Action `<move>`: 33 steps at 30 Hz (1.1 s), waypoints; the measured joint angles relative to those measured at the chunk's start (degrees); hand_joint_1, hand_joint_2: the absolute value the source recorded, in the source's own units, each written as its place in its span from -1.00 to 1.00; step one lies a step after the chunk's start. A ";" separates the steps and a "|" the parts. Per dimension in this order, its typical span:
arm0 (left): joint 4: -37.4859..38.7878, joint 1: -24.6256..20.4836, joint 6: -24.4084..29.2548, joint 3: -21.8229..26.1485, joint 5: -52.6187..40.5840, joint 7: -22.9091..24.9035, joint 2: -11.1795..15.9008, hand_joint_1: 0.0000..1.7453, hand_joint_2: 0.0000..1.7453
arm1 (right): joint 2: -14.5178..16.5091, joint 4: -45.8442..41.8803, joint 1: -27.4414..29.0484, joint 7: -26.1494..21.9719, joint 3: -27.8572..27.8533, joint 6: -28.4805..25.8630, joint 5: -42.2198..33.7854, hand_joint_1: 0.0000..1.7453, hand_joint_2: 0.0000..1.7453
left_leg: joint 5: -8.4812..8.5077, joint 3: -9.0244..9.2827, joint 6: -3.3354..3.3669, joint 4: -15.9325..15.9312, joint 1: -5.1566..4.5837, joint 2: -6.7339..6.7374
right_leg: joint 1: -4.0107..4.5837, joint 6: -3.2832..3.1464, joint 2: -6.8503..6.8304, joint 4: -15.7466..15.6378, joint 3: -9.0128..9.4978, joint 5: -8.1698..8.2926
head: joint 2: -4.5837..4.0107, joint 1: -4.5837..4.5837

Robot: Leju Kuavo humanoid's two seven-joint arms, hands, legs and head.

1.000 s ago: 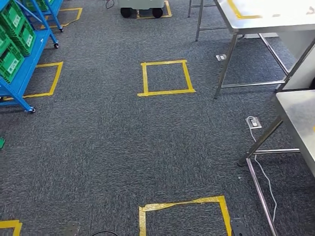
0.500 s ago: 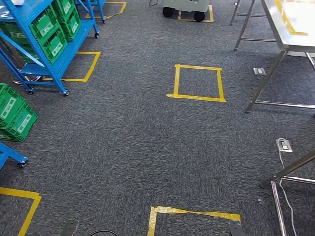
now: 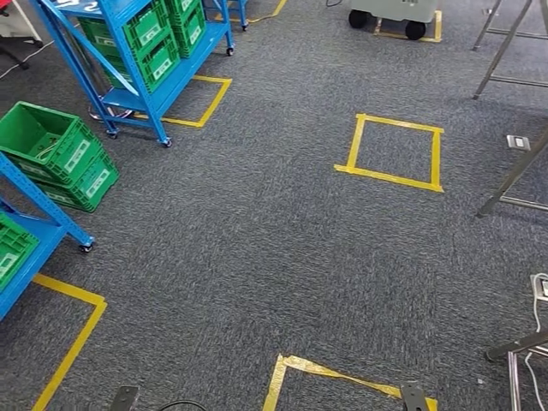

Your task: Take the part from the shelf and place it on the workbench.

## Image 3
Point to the large blue metal shelf rack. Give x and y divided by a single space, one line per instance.
43 244

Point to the black office chair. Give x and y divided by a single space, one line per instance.
13 54

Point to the white wheeled cart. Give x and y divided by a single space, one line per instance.
394 8

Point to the steel table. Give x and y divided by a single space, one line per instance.
509 179

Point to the silver floor outlet plate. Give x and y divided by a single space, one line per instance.
490 11
540 286
518 142

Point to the green open plastic crate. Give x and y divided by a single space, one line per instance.
26 122

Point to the green folded plastic crate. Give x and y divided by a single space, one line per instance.
16 238

